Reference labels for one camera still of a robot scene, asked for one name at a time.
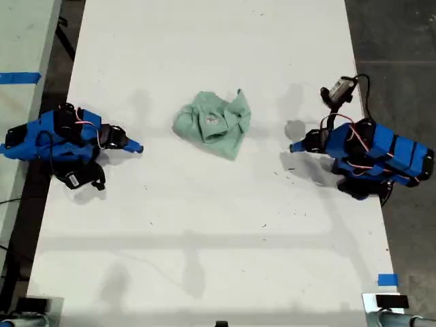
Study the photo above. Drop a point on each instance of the pale grey tube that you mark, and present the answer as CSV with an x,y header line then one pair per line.
x,y
24,322
391,320

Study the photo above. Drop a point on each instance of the grey metal plate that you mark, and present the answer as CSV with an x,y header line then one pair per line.
x,y
56,313

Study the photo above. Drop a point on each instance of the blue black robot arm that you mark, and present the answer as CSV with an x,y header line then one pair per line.
x,y
402,153
30,143

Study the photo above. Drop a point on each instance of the pale green T-shirt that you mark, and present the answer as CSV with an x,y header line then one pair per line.
x,y
190,122

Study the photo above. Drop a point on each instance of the small black box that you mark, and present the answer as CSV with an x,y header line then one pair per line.
x,y
32,304
391,301

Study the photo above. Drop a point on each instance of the black stand leg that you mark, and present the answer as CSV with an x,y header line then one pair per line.
x,y
67,42

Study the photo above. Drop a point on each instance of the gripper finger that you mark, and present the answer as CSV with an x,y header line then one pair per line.
x,y
299,144
299,149
131,147
133,142

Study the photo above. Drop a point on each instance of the long blue tape strip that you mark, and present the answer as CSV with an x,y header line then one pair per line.
x,y
20,78

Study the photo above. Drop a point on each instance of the pale side table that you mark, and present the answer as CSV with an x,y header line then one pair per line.
x,y
20,41

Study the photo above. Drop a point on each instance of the square blue tape piece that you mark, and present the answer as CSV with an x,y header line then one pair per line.
x,y
387,280

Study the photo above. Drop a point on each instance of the tiny black block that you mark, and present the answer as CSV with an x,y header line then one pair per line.
x,y
221,324

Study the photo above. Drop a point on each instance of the white metal plate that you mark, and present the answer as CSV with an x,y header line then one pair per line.
x,y
368,301

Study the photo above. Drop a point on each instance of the black camera box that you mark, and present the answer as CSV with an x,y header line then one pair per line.
x,y
342,86
76,180

